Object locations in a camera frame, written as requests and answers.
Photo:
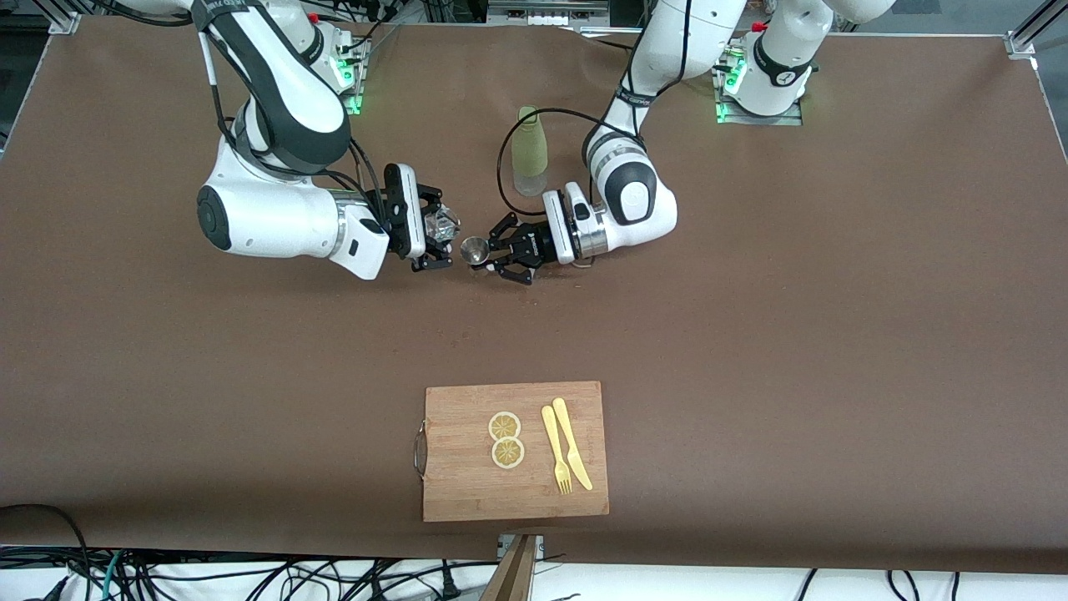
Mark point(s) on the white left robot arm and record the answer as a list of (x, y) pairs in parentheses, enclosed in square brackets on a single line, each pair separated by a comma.
[(634, 192)]

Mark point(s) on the aluminium frame corner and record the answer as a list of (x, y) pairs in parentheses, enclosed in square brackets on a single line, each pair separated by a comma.
[(1030, 37), (65, 23)]

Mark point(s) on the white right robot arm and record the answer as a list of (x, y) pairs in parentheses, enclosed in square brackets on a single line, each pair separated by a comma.
[(275, 217)]

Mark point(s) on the steel jigger measuring cup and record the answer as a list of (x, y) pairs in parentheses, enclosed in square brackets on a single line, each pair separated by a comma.
[(473, 250)]

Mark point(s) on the yellow plastic fork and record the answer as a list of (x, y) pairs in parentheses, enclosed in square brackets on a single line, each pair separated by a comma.
[(555, 451)]

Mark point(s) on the white power strip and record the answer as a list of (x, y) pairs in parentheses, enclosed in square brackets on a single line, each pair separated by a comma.
[(546, 12)]

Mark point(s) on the lemon slice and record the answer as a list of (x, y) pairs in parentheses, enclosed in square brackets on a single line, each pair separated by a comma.
[(505, 426), (507, 453)]

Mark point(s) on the wooden post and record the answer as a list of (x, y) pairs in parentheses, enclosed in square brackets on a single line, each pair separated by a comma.
[(511, 580)]

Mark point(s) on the wooden cutting board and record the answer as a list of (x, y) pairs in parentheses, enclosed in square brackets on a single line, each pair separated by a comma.
[(467, 484)]

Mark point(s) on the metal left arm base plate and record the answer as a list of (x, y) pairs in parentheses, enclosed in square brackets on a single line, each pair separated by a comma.
[(726, 118)]

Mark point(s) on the yellow plastic knife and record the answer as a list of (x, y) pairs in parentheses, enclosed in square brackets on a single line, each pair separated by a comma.
[(571, 442)]

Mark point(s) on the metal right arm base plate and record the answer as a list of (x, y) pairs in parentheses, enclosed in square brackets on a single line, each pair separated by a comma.
[(357, 104)]

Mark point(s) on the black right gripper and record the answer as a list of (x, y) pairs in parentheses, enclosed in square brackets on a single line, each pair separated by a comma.
[(428, 203)]

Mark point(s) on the small metal bracket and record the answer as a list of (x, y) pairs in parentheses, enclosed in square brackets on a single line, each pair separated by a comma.
[(539, 544)]

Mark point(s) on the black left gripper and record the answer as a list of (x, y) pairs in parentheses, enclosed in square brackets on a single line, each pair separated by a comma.
[(531, 243)]

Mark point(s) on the green sleeved glass bottle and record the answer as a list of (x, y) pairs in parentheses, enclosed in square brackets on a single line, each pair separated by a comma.
[(530, 146)]

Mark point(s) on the clear glass cup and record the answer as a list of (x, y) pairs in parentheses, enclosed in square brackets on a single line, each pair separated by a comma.
[(442, 227)]

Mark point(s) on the brown table cover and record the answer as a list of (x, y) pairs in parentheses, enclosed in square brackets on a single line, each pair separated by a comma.
[(751, 376)]

